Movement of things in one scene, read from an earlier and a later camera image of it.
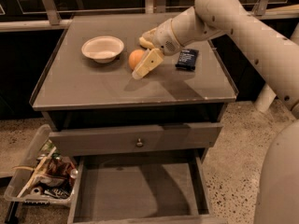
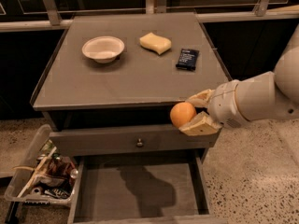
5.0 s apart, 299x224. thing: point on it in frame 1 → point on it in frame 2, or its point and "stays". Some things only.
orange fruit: x=135 y=56 → x=182 y=113
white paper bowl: x=103 y=49 stays
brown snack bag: x=58 y=172 stays
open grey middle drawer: x=153 y=189 stays
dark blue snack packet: x=187 y=59 stays
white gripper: x=163 y=36 → x=223 y=104
